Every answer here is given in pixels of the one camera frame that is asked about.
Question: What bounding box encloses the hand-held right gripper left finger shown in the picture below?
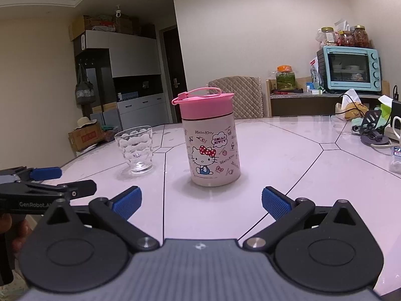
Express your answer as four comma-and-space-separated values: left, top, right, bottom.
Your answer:
41, 186, 160, 252

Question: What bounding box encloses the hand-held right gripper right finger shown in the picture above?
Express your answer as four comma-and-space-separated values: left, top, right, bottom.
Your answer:
243, 186, 361, 252

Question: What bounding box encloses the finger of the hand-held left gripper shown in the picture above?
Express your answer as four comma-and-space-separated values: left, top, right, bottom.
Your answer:
6, 166, 62, 183
0, 180, 96, 200

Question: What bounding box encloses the clear glass bowl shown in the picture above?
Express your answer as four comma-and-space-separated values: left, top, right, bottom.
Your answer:
114, 126, 154, 174

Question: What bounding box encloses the white cartoon print bottle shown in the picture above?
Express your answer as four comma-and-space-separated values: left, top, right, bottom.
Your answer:
182, 112, 241, 187

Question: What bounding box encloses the pink bottle cap with strap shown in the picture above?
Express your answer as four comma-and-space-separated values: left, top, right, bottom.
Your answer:
171, 86, 235, 120

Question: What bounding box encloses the person's left hand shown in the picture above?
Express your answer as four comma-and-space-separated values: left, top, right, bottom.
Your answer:
0, 215, 33, 258

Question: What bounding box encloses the red print cardboard box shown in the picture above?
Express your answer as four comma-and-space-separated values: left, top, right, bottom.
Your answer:
68, 122, 104, 152

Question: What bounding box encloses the straw hat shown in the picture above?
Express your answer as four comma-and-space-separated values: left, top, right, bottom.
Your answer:
73, 117, 99, 130

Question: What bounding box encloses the grey hanging bag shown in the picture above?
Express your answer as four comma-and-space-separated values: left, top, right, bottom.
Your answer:
75, 64, 96, 105

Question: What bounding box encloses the wooden side table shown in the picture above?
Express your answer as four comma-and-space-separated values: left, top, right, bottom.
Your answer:
266, 77, 390, 117

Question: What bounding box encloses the beige quilted chair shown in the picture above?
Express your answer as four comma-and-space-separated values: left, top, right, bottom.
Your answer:
208, 75, 263, 120

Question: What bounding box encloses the yellow tissue box with tissue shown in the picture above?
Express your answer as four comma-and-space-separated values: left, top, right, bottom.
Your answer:
335, 88, 369, 120

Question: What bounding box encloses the green pickle jar orange lid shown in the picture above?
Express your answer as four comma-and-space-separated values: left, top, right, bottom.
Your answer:
276, 65, 296, 91

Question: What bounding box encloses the black phone stand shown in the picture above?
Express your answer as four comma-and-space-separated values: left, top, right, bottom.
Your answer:
360, 108, 392, 146

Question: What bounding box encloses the red white packaged bag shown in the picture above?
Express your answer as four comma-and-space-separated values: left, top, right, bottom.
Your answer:
309, 57, 323, 89

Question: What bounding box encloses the white mug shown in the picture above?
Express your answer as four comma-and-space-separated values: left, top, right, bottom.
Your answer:
391, 116, 401, 141

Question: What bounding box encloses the green white packet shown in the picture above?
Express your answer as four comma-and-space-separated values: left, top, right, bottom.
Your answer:
377, 96, 393, 116

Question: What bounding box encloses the brown cardboard box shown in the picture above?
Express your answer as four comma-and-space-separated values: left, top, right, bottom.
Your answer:
69, 15, 115, 40

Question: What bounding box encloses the dark door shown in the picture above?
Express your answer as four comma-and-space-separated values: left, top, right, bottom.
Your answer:
158, 25, 188, 124

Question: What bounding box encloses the teal toaster oven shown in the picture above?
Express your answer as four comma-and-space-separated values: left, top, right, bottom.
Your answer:
316, 45, 382, 94

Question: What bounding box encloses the pale contents jar gold lid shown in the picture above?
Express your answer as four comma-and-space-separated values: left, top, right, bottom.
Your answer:
320, 27, 336, 47

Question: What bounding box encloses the short red contents jar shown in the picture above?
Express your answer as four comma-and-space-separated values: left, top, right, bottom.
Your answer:
338, 31, 354, 47

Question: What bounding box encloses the tall red contents jar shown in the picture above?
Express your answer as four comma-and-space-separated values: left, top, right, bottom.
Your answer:
353, 24, 370, 48

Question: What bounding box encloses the white paper bag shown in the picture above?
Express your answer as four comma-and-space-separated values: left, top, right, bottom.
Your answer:
335, 19, 353, 33

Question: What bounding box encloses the grey wall cabinet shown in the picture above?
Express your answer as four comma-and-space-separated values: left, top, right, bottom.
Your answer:
73, 30, 171, 130

